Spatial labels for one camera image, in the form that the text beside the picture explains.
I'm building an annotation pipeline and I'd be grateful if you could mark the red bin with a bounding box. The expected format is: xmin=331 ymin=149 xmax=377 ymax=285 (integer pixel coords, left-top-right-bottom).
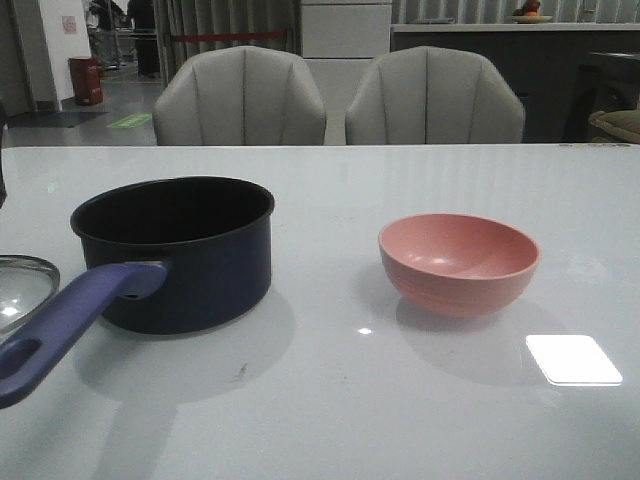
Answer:
xmin=68 ymin=56 xmax=103 ymax=106

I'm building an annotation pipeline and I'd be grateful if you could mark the dark blue saucepan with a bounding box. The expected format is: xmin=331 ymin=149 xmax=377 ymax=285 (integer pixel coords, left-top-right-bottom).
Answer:
xmin=1 ymin=176 xmax=275 ymax=407

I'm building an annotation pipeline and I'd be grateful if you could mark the red barrier belt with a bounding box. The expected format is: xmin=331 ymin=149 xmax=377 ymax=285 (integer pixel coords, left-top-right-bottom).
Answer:
xmin=169 ymin=30 xmax=288 ymax=43

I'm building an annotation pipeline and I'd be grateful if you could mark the fruit plate on counter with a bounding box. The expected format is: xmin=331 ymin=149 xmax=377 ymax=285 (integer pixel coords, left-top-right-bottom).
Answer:
xmin=510 ymin=0 xmax=553 ymax=24

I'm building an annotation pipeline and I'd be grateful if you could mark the grey upholstered chair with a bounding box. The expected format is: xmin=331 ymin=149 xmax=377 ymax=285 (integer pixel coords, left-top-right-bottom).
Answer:
xmin=152 ymin=46 xmax=327 ymax=146
xmin=345 ymin=46 xmax=526 ymax=145

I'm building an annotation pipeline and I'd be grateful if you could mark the beige cushion seat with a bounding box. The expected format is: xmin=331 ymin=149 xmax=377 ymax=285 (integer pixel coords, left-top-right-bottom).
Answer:
xmin=588 ymin=109 xmax=640 ymax=144

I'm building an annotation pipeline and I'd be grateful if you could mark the glass pot lid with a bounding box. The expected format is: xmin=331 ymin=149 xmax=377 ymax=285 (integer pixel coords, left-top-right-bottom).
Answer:
xmin=1 ymin=255 xmax=60 ymax=341

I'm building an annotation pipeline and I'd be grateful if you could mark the white cabinet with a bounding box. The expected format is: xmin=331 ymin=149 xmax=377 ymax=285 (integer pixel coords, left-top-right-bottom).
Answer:
xmin=301 ymin=1 xmax=392 ymax=145

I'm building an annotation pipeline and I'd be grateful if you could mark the left grey upholstered chair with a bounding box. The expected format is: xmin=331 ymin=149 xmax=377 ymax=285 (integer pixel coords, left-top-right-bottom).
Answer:
xmin=152 ymin=46 xmax=327 ymax=146

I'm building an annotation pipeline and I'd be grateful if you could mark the pink plastic bowl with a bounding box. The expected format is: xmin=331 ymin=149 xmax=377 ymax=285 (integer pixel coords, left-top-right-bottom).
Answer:
xmin=378 ymin=213 xmax=540 ymax=318

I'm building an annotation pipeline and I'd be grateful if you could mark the right grey upholstered chair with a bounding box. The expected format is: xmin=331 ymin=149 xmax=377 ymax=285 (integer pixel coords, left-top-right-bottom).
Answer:
xmin=345 ymin=46 xmax=526 ymax=145

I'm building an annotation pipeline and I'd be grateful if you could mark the person in dark clothes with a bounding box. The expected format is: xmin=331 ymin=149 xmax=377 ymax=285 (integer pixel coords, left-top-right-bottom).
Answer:
xmin=127 ymin=0 xmax=160 ymax=78

